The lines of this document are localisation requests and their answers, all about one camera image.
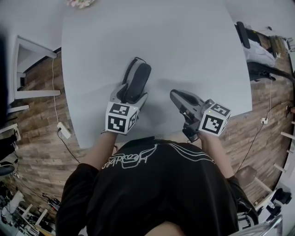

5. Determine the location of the brown wooden stool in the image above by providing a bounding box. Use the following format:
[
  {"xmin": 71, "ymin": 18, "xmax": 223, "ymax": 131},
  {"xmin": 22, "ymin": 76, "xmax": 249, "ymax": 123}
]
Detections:
[{"xmin": 234, "ymin": 165, "xmax": 273, "ymax": 195}]

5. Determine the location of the person's black printed shirt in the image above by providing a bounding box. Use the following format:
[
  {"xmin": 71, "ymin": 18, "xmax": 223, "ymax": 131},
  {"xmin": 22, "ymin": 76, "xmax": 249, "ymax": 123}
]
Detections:
[{"xmin": 55, "ymin": 136, "xmax": 259, "ymax": 236}]

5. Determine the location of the black telephone cord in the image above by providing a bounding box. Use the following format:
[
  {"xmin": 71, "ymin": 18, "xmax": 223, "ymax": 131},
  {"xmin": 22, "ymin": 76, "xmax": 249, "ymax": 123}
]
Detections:
[{"xmin": 121, "ymin": 57, "xmax": 148, "ymax": 85}]

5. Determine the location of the pink flower bouquet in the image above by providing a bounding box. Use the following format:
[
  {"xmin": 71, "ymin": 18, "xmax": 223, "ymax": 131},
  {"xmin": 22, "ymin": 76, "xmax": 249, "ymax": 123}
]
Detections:
[{"xmin": 65, "ymin": 0, "xmax": 96, "ymax": 9}]

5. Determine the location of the metal chair frame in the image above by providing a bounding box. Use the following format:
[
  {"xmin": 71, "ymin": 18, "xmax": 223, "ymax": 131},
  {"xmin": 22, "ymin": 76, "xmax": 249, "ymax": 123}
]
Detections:
[{"xmin": 238, "ymin": 214, "xmax": 284, "ymax": 236}]

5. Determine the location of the black office chair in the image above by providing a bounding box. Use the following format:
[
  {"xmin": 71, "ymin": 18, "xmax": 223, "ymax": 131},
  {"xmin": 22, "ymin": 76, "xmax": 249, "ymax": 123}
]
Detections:
[{"xmin": 234, "ymin": 21, "xmax": 295, "ymax": 84}]

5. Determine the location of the person's left forearm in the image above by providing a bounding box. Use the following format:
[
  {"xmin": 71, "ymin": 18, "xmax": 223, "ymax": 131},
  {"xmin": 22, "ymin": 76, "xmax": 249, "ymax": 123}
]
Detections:
[{"xmin": 80, "ymin": 132, "xmax": 118, "ymax": 171}]

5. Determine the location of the black telephone handset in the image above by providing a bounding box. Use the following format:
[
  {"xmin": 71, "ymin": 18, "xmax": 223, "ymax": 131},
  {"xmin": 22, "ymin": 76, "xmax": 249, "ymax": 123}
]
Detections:
[{"xmin": 119, "ymin": 63, "xmax": 152, "ymax": 104}]

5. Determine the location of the person's right forearm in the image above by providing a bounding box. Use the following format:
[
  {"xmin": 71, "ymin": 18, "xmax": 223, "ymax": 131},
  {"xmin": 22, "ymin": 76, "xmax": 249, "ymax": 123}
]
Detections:
[{"xmin": 198, "ymin": 132, "xmax": 236, "ymax": 180}]

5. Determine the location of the white power cable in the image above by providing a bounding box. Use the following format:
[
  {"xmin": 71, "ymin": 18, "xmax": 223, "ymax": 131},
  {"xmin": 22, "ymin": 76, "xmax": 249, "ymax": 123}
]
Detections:
[{"xmin": 51, "ymin": 57, "xmax": 61, "ymax": 125}]

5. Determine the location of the black floor cable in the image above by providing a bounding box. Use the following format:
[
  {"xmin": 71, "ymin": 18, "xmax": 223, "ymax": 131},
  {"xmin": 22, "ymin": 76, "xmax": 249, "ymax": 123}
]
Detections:
[{"xmin": 57, "ymin": 130, "xmax": 82, "ymax": 165}]

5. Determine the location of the black round seat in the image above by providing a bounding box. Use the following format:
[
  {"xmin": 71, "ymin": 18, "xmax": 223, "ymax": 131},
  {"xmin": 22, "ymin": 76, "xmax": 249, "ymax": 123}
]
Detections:
[{"xmin": 0, "ymin": 161, "xmax": 15, "ymax": 177}]

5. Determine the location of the grey table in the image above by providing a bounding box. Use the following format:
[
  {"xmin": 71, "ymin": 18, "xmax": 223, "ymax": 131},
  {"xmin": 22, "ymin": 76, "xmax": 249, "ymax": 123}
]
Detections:
[{"xmin": 60, "ymin": 0, "xmax": 253, "ymax": 149}]

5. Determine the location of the white side table frame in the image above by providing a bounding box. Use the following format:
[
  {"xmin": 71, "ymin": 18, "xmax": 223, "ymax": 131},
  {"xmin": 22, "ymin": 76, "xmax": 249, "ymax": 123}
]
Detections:
[{"xmin": 8, "ymin": 34, "xmax": 62, "ymax": 102}]

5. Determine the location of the black camera on stand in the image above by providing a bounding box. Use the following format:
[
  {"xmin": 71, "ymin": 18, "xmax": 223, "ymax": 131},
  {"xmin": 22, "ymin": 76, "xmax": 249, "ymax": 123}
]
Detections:
[{"xmin": 273, "ymin": 187, "xmax": 293, "ymax": 206}]

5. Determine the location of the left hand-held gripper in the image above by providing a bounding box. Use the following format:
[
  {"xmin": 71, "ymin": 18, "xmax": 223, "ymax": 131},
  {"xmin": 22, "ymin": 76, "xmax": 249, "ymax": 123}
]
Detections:
[{"xmin": 106, "ymin": 62, "xmax": 148, "ymax": 135}]

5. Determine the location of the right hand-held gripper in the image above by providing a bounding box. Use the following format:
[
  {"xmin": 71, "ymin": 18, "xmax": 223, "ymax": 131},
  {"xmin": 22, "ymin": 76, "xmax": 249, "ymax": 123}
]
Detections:
[{"xmin": 170, "ymin": 89, "xmax": 232, "ymax": 142}]

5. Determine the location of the white power strip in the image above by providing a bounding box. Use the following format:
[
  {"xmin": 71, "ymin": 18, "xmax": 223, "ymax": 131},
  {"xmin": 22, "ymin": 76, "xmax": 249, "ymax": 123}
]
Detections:
[{"xmin": 57, "ymin": 122, "xmax": 72, "ymax": 139}]

